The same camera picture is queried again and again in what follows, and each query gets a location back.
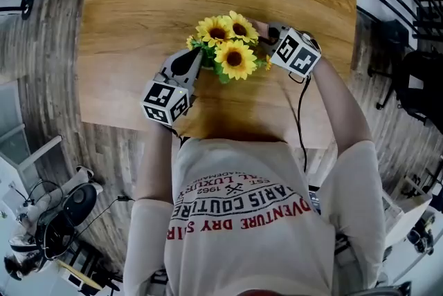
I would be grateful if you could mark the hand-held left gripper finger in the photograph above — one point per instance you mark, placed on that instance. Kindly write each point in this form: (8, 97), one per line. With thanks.
(171, 63)
(196, 75)

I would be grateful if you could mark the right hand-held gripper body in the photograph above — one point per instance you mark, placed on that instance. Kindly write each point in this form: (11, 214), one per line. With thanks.
(294, 52)

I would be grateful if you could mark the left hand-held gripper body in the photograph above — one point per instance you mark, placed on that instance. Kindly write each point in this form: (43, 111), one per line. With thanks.
(162, 101)

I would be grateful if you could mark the sunflower bouquet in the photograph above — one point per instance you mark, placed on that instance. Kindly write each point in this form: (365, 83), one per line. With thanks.
(235, 57)

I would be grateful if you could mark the person's left forearm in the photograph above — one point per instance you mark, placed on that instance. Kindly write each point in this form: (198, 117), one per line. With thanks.
(155, 166)

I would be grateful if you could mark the person's right forearm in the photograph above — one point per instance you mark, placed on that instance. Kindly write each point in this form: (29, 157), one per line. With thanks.
(342, 108)

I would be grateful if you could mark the person's right hand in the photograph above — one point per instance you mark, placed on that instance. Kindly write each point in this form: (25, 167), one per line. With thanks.
(314, 43)

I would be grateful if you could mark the black office chair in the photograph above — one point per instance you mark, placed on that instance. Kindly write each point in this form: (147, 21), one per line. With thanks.
(418, 83)

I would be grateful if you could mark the white glass cabinet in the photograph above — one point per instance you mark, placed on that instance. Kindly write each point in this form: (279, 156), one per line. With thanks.
(14, 149)

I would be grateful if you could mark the person's white printed shirt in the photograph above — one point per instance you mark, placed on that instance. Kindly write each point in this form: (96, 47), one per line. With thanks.
(249, 253)

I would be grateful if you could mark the white desk frame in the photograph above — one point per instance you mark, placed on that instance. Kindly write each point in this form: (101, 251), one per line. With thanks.
(412, 215)

